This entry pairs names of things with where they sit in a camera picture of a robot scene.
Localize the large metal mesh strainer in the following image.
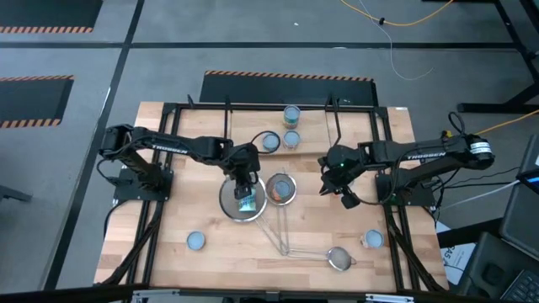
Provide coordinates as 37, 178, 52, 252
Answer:
217, 174, 291, 257

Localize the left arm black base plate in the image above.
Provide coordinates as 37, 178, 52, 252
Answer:
113, 167, 173, 202

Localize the black power cable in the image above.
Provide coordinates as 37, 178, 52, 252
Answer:
435, 166, 521, 190

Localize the mixed vegetables can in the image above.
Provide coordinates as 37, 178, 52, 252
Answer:
237, 197, 257, 214

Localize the chicken soup can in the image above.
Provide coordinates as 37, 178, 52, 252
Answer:
282, 104, 302, 130

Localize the small metal mesh strainer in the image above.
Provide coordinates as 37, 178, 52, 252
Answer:
280, 246, 357, 273

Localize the white paper sheet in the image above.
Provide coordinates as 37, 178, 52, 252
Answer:
435, 221, 477, 286

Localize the diced tomatoes can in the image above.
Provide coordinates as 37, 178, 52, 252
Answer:
282, 130, 302, 150

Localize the black desk leg frame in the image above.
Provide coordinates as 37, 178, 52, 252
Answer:
456, 0, 539, 115

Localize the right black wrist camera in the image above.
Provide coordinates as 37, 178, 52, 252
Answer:
339, 189, 362, 210

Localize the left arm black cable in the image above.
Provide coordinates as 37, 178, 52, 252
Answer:
250, 130, 282, 155

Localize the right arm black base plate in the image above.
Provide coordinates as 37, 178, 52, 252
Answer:
376, 173, 437, 207

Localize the black case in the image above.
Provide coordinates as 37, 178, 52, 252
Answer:
456, 231, 539, 303

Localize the black hazard-striped floor mat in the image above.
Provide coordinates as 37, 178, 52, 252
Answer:
199, 70, 379, 107
0, 0, 104, 35
0, 74, 75, 130

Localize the black aluminium table frame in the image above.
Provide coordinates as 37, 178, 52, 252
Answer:
96, 95, 447, 295

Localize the thin white floor cable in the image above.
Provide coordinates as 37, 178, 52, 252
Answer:
357, 0, 435, 82

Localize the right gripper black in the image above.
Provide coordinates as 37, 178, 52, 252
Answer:
318, 144, 365, 198

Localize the yellow cable with plug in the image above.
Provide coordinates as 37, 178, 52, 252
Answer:
440, 108, 539, 140

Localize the orange fruit can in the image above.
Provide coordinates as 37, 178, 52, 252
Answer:
271, 178, 294, 201

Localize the short teal tuna can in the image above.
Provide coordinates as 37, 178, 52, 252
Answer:
261, 132, 280, 152

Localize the medium metal mesh strainer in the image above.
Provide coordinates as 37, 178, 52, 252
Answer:
264, 171, 298, 257

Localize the black crossbar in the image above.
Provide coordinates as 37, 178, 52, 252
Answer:
0, 284, 539, 303

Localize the grey laptop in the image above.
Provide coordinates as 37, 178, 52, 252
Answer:
516, 133, 539, 195

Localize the red and white can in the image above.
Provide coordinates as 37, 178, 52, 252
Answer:
360, 229, 385, 249

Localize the wooden shelf with black legs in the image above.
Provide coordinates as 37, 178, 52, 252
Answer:
224, 95, 343, 157

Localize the yellow floor cable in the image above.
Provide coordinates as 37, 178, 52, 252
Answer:
339, 0, 455, 27

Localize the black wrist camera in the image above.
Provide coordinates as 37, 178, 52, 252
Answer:
233, 183, 254, 201
339, 189, 362, 210

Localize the can with grey lid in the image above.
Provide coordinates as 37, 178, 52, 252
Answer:
186, 231, 207, 252

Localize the black keyboard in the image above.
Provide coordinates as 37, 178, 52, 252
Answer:
499, 268, 539, 303

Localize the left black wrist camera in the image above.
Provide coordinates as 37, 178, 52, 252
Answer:
233, 183, 254, 201

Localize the grey furniture foot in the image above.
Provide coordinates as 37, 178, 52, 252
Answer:
0, 183, 34, 203

